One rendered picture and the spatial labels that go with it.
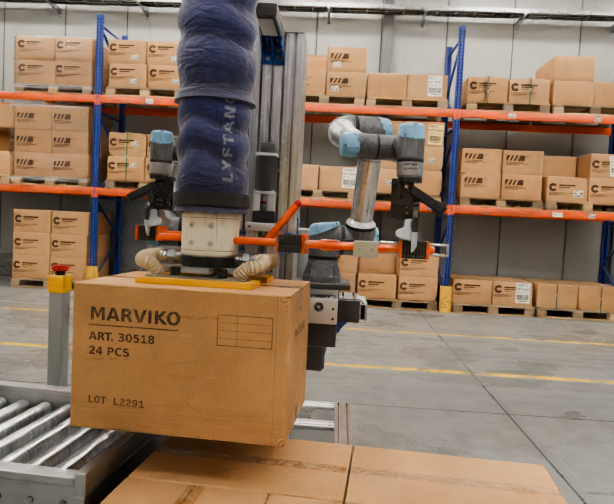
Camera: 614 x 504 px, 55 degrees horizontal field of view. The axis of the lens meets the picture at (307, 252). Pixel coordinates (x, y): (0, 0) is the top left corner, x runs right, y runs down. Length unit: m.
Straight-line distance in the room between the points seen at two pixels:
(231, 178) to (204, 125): 0.16
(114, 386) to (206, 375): 0.26
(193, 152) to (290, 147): 0.82
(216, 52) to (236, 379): 0.89
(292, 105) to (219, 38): 0.81
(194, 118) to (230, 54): 0.20
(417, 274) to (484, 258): 1.85
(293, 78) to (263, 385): 1.37
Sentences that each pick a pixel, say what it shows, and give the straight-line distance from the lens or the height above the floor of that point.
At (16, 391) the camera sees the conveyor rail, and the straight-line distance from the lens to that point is 2.51.
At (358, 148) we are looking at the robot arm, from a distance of 1.74.
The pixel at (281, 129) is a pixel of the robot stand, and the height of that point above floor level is 1.64.
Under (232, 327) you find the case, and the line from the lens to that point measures 1.56.
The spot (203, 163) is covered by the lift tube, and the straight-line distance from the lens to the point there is 1.68.
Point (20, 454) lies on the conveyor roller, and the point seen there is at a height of 0.54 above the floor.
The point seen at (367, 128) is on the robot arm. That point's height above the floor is 1.61.
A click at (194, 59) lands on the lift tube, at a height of 1.70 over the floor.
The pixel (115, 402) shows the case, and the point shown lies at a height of 0.75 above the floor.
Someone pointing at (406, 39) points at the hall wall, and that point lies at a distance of 10.68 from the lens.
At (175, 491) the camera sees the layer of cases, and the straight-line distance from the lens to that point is 1.70.
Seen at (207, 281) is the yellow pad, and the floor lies 1.09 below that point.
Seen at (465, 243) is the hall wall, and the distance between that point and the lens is 10.40.
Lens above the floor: 1.27
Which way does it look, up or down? 3 degrees down
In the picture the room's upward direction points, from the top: 3 degrees clockwise
